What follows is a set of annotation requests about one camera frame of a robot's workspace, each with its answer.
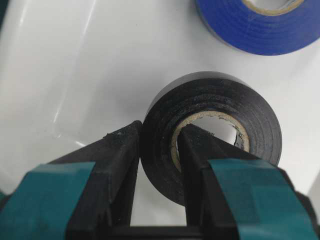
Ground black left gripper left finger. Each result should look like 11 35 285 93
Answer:
0 120 142 240

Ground green table cloth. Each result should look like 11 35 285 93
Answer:
0 0 9 27

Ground blue electrical tape roll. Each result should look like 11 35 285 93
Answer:
195 0 320 56

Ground black electrical tape roll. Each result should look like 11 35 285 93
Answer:
140 71 282 205

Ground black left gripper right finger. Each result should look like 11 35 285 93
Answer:
177 124 320 240

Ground white plastic tray case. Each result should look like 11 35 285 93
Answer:
0 0 320 211

